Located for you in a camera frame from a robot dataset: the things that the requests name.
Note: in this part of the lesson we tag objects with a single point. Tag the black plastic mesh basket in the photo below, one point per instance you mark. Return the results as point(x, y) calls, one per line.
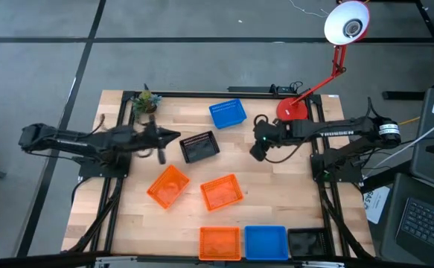
point(200, 147)
point(307, 243)

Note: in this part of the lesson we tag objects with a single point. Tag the blue plastic mesh basket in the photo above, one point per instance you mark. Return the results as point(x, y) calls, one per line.
point(266, 243)
point(228, 114)

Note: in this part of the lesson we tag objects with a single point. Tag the black aluminium table frame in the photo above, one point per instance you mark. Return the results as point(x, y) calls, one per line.
point(201, 94)

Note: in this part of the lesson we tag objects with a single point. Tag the black overhead crossbar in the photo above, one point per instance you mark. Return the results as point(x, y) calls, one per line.
point(34, 260)

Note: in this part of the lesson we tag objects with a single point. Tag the white printed paper sheet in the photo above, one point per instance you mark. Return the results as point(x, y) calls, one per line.
point(376, 204)

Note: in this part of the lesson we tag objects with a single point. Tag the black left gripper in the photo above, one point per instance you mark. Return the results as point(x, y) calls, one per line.
point(150, 137)

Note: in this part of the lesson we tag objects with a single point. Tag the black laptop keyboard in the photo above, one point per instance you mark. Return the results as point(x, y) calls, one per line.
point(427, 227)

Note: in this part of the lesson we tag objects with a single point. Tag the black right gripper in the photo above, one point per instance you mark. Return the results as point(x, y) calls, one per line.
point(270, 133)

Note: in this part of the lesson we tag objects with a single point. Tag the orange plastic mesh basket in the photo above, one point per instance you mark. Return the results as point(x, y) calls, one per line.
point(222, 193)
point(168, 187)
point(220, 243)

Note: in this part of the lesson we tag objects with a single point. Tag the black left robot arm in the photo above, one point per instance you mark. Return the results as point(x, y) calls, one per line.
point(71, 143)

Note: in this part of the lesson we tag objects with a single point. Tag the black desk leg frame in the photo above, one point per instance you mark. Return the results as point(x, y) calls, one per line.
point(430, 33)

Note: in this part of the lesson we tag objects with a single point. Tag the small potted green plant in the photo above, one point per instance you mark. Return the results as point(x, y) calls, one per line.
point(146, 101)

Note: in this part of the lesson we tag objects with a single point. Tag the red desk lamp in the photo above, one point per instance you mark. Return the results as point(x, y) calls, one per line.
point(293, 111)

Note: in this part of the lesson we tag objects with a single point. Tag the black power strip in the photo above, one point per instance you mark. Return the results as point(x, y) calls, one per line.
point(250, 89)

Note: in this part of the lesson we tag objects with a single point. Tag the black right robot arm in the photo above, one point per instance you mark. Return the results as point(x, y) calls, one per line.
point(335, 128)

